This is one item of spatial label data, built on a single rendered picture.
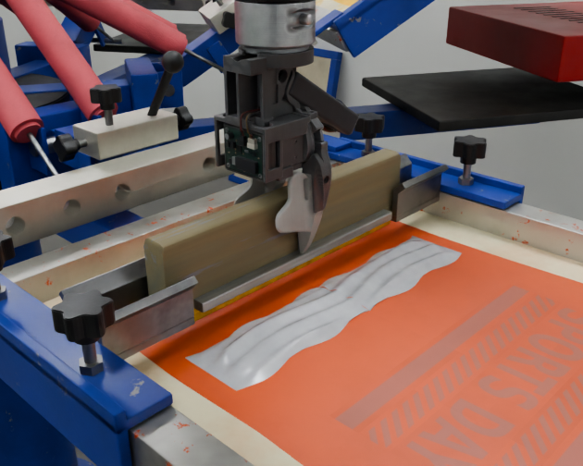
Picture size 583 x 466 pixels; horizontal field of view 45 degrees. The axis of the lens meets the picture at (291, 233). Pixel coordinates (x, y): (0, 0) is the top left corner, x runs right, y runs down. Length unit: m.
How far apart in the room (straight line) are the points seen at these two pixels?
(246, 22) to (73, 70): 0.53
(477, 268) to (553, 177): 2.03
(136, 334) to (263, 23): 0.29
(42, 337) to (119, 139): 0.36
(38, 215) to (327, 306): 0.33
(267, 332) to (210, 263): 0.09
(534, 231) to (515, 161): 2.02
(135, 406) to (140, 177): 0.41
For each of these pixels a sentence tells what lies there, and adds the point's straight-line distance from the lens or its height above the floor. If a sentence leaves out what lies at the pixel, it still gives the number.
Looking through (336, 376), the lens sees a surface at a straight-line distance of 0.62.
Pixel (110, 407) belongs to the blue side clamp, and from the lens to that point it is 0.52.
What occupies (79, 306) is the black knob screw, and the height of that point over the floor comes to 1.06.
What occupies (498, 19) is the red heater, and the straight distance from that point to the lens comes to 1.67.
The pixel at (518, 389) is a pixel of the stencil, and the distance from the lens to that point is 0.64.
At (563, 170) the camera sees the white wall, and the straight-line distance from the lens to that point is 2.82.
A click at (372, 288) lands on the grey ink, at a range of 0.75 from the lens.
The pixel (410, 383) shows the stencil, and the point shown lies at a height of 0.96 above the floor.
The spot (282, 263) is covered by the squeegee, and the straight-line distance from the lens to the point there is 0.72.
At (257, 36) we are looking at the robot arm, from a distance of 0.64.
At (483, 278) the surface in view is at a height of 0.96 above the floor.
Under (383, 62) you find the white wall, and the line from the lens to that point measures 3.14.
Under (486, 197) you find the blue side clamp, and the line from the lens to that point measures 0.90.
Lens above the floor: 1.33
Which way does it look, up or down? 25 degrees down
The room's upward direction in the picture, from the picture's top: straight up
